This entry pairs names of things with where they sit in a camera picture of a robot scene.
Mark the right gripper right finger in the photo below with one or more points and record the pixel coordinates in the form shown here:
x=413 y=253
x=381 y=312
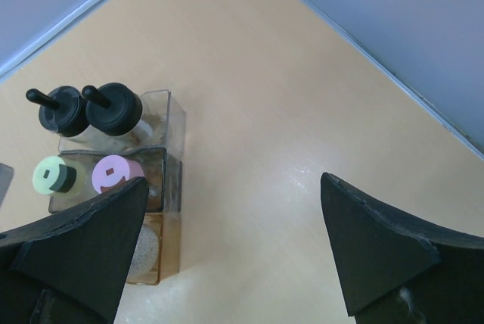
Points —
x=394 y=267

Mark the black cap bottle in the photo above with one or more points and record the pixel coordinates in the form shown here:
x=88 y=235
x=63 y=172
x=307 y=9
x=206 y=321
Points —
x=121 y=114
x=62 y=111

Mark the aluminium back rail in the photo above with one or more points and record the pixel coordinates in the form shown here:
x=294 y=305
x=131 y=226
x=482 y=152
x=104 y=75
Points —
x=68 y=21

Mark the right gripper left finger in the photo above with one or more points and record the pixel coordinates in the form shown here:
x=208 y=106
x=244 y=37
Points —
x=71 y=267

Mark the pink cap spice bottle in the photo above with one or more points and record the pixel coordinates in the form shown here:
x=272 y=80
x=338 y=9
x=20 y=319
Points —
x=114 y=170

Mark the green cap spice bottle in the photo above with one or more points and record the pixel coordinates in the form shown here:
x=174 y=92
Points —
x=59 y=177

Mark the amber clear organizer box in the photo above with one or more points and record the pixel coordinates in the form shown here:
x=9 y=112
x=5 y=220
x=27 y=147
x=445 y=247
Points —
x=157 y=253

